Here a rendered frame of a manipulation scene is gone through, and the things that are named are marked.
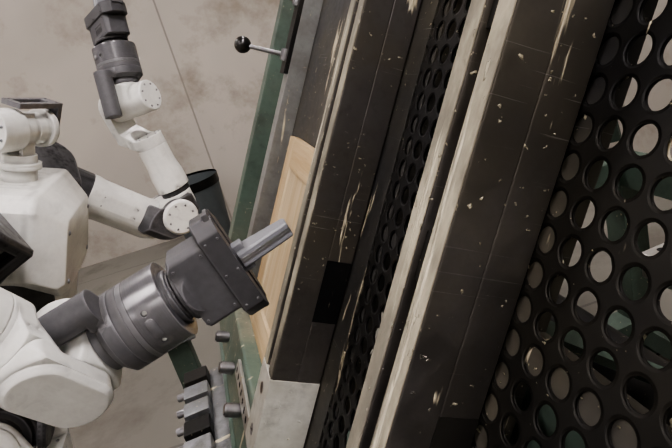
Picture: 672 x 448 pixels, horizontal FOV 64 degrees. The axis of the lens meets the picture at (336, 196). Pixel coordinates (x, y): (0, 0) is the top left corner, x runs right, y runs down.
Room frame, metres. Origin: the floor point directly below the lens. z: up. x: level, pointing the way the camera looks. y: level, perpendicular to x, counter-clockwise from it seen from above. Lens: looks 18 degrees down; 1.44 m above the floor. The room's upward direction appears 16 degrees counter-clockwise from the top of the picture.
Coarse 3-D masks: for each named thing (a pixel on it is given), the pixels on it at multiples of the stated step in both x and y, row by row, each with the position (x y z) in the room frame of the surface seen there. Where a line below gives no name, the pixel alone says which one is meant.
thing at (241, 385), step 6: (240, 360) 0.90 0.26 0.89; (240, 366) 0.88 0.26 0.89; (240, 372) 0.86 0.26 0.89; (240, 378) 0.85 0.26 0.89; (240, 384) 0.83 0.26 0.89; (240, 390) 0.82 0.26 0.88; (246, 390) 0.80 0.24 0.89; (240, 396) 0.81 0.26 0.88; (246, 396) 0.78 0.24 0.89; (240, 402) 0.80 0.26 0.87; (246, 402) 0.77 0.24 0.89; (246, 408) 0.75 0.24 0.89; (246, 414) 0.74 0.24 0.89; (246, 420) 0.73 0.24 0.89; (246, 426) 0.72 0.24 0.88; (246, 444) 0.70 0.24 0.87
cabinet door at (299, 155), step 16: (304, 144) 1.00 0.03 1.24; (288, 160) 1.08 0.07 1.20; (304, 160) 0.95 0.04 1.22; (288, 176) 1.05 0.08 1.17; (304, 176) 0.92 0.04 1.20; (288, 192) 1.02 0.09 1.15; (288, 208) 0.99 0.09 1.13; (288, 224) 0.96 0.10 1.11; (288, 240) 0.93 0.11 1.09; (272, 256) 1.02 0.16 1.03; (288, 256) 0.90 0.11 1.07; (272, 272) 0.98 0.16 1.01; (272, 288) 0.95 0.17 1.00; (272, 304) 0.92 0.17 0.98; (256, 320) 1.00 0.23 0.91; (272, 320) 0.89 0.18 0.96; (256, 336) 0.96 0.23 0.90
